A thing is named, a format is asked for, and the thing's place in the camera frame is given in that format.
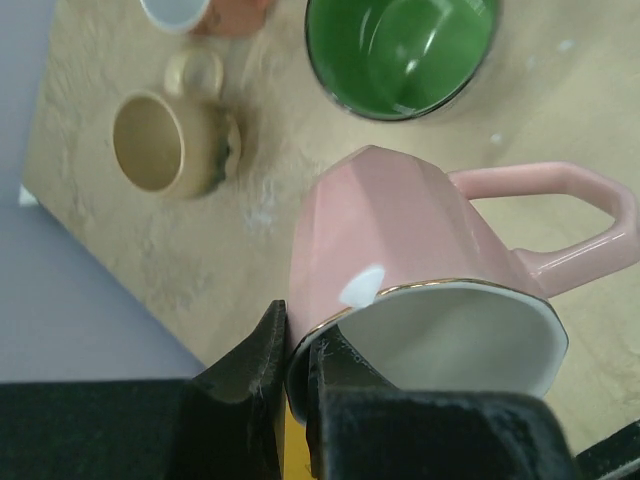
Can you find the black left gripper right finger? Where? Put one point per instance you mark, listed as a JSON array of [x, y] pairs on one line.
[[360, 427]]

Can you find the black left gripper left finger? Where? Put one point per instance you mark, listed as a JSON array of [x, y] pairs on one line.
[[225, 423]]

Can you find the pale pink faceted mug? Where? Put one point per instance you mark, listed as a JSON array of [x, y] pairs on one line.
[[390, 252]]

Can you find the beige stoneware mug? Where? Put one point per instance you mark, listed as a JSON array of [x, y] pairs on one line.
[[177, 140]]

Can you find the cream mug green inside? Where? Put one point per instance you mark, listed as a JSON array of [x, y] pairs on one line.
[[398, 60]]

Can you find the salmon pink ribbed mug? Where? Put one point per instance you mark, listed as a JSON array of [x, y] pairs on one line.
[[227, 18]]

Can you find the white cylinder with striped lid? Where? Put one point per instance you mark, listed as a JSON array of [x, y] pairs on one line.
[[297, 465]]

